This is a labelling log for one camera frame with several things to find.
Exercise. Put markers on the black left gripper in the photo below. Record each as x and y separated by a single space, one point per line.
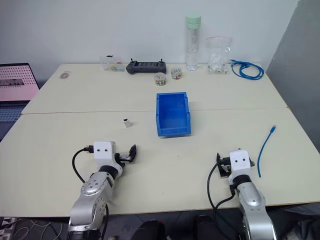
123 158

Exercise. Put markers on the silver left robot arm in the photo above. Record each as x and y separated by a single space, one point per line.
93 197

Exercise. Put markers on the clear plastic box with bits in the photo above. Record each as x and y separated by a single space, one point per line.
112 63

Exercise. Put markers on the small white connector piece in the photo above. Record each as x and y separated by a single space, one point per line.
127 123

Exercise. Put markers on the clear bottle with green lid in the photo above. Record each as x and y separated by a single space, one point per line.
193 45

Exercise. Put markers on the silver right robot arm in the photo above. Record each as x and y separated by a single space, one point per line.
253 205

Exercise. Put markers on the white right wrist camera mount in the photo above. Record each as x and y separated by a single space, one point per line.
240 161

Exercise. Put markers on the blue plastic storage bin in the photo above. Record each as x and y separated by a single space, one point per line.
172 117

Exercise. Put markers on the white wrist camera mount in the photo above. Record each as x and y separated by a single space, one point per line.
103 153
240 161

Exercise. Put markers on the clear zip bag with parts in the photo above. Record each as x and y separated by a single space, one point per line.
218 58

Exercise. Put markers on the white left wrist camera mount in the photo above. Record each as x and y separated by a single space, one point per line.
103 153

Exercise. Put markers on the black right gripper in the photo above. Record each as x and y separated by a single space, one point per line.
225 167

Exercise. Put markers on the small clear jar with beads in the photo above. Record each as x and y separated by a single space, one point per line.
177 73
160 79

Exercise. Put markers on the dark bundle under table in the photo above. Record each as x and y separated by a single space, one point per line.
300 222

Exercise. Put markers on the laptop with pink screen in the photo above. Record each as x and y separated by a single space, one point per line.
15 85

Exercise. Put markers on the dark grey remote controller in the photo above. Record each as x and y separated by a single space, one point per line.
146 67

